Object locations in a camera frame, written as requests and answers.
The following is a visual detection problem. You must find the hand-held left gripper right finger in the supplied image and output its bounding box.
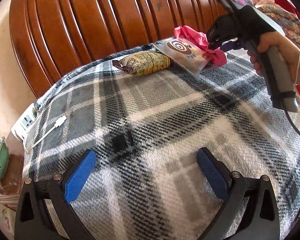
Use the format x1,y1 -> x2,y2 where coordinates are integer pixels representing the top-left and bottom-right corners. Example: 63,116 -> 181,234
197,148 -> 280,240

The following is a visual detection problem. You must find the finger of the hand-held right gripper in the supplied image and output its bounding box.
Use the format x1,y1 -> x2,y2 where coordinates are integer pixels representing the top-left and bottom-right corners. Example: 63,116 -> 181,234
208,39 -> 225,51
220,42 -> 242,52

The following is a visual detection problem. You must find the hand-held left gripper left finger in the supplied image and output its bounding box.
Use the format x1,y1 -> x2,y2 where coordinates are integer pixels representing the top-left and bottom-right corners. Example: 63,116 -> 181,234
14,149 -> 97,240

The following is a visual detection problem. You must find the pink cloth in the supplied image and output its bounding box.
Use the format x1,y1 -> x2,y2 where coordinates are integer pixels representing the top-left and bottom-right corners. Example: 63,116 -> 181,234
174,26 -> 227,67

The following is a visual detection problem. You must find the white swirl print snack packet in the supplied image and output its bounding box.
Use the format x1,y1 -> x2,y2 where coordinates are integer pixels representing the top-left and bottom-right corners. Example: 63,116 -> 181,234
152,37 -> 213,78

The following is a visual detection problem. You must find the white charging cable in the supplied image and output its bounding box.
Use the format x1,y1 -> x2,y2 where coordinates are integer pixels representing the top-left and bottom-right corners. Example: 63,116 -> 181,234
24,115 -> 68,153

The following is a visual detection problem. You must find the yellow snack bag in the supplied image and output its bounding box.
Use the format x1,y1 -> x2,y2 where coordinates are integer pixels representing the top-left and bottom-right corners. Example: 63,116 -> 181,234
112,51 -> 171,77

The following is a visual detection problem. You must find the person's right hand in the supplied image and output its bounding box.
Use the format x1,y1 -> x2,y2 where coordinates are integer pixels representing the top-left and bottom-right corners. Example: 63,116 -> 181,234
247,31 -> 300,76

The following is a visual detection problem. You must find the grey plaid fleece blanket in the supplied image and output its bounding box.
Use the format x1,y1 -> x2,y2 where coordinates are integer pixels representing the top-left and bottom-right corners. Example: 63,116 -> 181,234
22,44 -> 300,240

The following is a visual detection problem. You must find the white power strip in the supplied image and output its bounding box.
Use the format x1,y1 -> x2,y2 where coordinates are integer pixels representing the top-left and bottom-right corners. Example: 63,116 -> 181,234
11,104 -> 42,140

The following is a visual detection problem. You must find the pale printed bag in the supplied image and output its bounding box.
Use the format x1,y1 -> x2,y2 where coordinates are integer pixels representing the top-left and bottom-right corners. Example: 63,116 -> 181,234
0,195 -> 18,240

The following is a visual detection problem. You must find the brown wooden headboard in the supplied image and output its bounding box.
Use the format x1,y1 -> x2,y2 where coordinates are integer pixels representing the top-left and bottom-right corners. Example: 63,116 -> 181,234
9,0 -> 260,99

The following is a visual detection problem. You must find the white bracelet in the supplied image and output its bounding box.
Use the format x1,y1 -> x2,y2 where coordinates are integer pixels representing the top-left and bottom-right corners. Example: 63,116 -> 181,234
294,49 -> 300,85

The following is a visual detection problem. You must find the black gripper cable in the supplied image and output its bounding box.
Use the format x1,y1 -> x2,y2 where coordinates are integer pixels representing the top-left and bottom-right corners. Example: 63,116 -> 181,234
286,110 -> 300,144

